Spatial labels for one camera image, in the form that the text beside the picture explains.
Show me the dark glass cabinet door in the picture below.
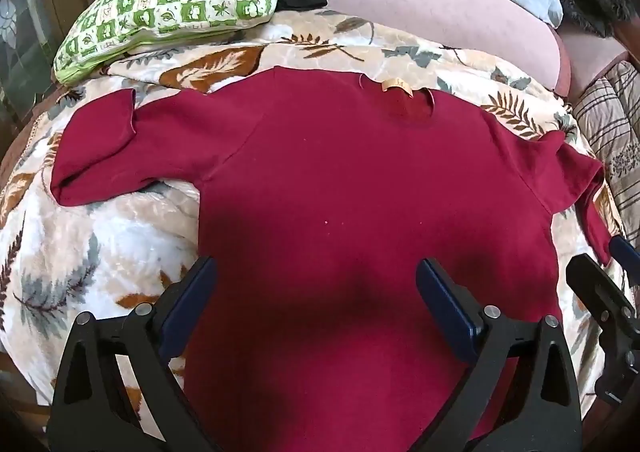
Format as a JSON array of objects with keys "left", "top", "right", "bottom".
[{"left": 0, "top": 0, "right": 66, "bottom": 118}]

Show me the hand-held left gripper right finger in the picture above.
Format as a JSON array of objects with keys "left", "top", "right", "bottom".
[{"left": 415, "top": 258, "right": 584, "bottom": 452}]

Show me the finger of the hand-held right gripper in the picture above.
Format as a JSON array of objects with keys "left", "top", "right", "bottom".
[
  {"left": 609, "top": 236, "right": 640, "bottom": 278},
  {"left": 566, "top": 255, "right": 639, "bottom": 406}
]

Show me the dark red shirt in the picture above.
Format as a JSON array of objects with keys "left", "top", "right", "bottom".
[{"left": 50, "top": 66, "right": 613, "bottom": 452}]

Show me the striped beige quilt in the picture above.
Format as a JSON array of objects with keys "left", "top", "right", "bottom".
[{"left": 572, "top": 60, "right": 640, "bottom": 243}]

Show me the pink quilted cushion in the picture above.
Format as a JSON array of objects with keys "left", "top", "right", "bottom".
[{"left": 315, "top": 0, "right": 571, "bottom": 98}]

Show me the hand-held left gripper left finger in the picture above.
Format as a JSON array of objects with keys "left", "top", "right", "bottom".
[{"left": 46, "top": 256, "right": 221, "bottom": 452}]

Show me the leaf print plush blanket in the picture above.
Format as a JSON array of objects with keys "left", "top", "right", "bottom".
[{"left": 0, "top": 7, "right": 632, "bottom": 433}]

